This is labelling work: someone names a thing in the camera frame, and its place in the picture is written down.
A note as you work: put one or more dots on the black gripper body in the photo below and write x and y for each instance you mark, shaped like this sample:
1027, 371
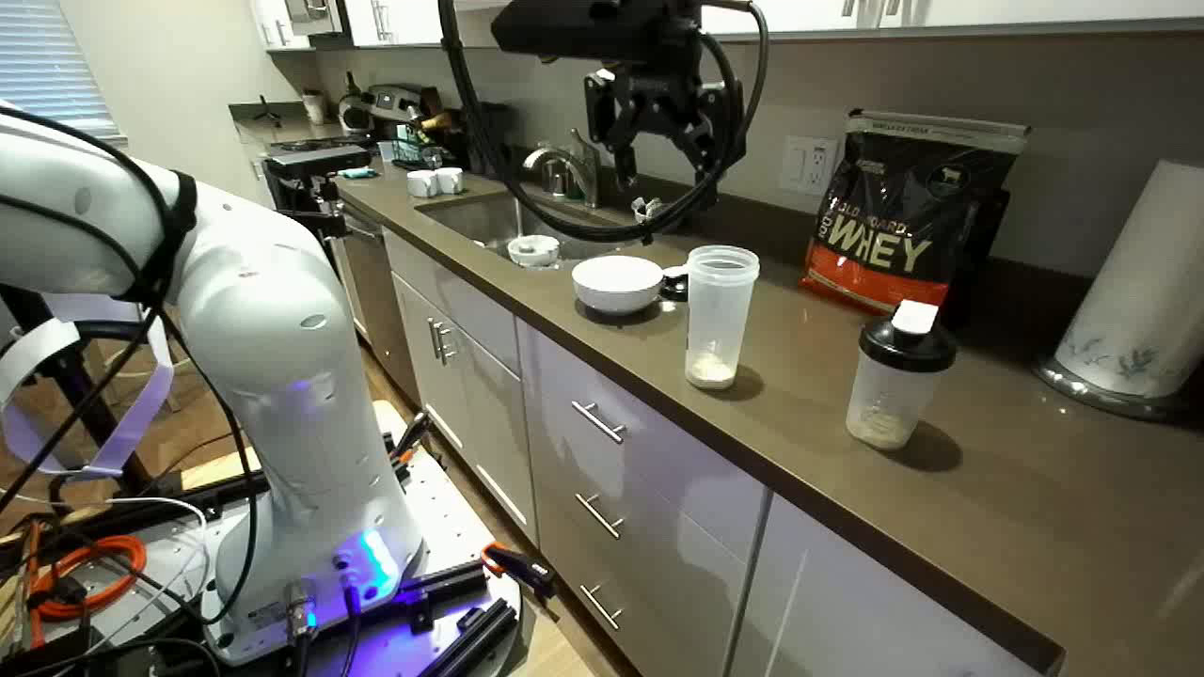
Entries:
700, 119

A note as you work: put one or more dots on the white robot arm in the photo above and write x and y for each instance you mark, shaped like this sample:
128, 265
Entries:
264, 321

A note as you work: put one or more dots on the open translucent shaker bottle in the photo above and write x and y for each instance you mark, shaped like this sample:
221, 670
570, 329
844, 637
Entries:
721, 298

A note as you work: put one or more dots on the translucent shaker bottle black lid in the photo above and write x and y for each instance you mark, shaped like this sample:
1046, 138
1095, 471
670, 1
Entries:
902, 364

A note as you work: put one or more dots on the chrome faucet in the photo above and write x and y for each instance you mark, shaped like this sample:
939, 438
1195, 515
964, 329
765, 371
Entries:
570, 181

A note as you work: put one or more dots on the white bowl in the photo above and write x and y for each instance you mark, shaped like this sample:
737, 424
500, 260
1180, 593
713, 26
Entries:
613, 285

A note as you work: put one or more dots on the small white container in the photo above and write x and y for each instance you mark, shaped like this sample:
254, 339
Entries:
535, 251

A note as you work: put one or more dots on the steel kitchen sink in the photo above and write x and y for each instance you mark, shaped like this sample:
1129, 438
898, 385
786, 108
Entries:
499, 221

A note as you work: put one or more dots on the black whey protein bag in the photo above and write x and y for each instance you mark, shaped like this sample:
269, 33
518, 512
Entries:
910, 207

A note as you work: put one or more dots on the white cups pair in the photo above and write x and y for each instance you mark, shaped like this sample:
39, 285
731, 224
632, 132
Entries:
434, 181

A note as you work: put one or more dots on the black coffee machine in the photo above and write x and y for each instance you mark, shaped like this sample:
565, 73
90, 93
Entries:
397, 120

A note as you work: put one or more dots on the white paper towel roll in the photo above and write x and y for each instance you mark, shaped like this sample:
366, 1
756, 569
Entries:
1136, 337

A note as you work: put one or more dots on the white wall outlet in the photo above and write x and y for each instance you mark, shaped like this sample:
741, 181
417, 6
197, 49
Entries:
805, 164

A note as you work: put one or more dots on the drawer handle top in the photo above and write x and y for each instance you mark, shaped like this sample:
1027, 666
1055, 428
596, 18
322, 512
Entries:
592, 415

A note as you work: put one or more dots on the drawer handle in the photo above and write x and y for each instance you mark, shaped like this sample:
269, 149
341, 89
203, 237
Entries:
589, 502
592, 415
609, 618

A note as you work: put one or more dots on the drawer handle middle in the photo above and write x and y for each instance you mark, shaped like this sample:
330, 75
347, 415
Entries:
589, 502

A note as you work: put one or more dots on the drawer handle bottom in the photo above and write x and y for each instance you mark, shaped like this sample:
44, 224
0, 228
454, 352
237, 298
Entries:
609, 618

